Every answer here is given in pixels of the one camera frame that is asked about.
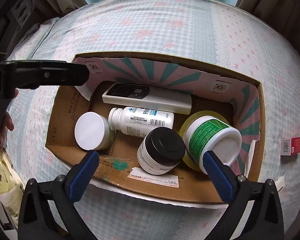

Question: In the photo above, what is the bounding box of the floral checkered bed quilt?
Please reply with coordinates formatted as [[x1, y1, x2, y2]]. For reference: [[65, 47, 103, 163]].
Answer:
[[9, 0, 300, 239]]

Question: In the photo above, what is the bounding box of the yellow packing tape roll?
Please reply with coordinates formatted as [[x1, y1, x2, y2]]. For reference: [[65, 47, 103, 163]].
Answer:
[[179, 111, 230, 172]]

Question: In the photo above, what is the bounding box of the person left hand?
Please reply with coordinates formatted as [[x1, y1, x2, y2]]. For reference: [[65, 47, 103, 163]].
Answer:
[[0, 88, 20, 153]]

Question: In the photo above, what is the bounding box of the black lid white jar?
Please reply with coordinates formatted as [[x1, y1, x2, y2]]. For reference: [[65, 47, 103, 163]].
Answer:
[[137, 127, 186, 176]]

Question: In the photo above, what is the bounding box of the pale green cream jar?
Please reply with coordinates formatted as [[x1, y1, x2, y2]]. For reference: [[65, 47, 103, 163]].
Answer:
[[74, 112, 115, 151]]

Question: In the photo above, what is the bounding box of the white remote control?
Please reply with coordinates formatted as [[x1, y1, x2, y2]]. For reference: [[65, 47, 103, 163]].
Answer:
[[102, 83, 192, 115]]

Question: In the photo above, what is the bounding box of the green jar white lid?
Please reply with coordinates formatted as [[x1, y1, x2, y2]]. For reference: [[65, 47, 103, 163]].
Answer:
[[184, 115, 242, 173]]

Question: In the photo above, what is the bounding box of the red cardboard box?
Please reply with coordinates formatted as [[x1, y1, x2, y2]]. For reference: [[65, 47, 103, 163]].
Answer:
[[280, 137, 300, 156]]

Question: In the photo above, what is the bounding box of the white pill bottle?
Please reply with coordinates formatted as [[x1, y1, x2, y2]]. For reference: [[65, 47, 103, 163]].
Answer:
[[108, 107, 174, 138]]

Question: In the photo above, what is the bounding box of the brown cardboard box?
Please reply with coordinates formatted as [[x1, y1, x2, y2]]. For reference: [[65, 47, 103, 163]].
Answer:
[[46, 52, 265, 204]]

